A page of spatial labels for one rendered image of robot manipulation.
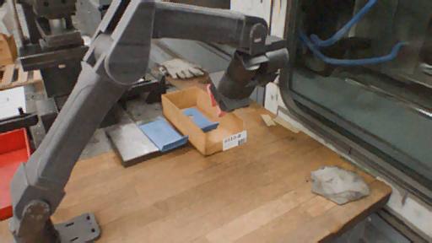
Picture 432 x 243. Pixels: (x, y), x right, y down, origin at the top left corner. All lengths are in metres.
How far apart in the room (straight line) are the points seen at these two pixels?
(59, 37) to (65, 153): 0.38
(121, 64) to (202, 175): 0.36
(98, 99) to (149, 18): 0.14
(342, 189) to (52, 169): 0.55
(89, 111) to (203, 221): 0.30
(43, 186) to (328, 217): 0.51
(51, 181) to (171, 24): 0.30
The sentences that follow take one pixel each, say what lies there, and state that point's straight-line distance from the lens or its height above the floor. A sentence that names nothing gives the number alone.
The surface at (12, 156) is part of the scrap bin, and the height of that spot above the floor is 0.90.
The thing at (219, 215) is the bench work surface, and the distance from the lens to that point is 0.64.
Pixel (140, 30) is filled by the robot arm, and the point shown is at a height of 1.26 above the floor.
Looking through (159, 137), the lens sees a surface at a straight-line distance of 0.83.
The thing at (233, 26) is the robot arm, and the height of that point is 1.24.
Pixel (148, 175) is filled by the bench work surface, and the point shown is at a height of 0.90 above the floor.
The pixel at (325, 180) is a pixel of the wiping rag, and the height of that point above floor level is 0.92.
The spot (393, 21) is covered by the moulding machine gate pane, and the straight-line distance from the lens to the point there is 0.74.
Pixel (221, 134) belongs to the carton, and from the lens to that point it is 0.86.
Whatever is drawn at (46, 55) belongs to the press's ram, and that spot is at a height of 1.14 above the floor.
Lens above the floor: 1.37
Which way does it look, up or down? 31 degrees down
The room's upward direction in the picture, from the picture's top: straight up
